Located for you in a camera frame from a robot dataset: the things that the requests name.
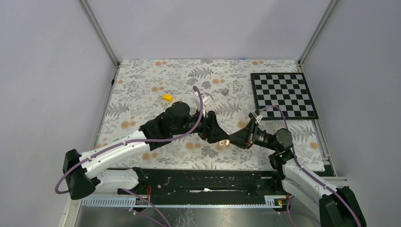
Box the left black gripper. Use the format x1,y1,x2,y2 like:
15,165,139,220
172,107,230,144

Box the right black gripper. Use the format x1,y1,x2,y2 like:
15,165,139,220
225,120,279,152

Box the pink earbud charging case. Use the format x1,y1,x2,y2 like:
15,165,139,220
216,140,231,151

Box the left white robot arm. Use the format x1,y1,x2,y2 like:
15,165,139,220
62,102,229,200

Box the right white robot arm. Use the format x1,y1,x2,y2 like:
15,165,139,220
229,121,367,227

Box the small grey block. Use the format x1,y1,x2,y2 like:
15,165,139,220
221,88,229,96

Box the yellow block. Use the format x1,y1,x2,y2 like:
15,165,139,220
162,94,173,102

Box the black white checkerboard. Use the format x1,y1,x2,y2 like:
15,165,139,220
250,73,319,120

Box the floral table mat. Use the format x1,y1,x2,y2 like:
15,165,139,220
91,59,326,171

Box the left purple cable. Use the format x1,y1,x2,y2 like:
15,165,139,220
54,86,206,227

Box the purple cable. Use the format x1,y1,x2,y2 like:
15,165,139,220
260,105,364,227
54,86,206,227

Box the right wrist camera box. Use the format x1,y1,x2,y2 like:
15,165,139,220
249,110,263,124

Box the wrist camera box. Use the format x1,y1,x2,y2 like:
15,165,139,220
201,93,214,106
249,110,263,124

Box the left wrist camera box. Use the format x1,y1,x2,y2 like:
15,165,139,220
201,93,214,106

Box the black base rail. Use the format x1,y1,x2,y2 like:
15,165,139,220
117,168,290,206

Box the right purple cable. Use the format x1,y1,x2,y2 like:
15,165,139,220
260,105,364,227

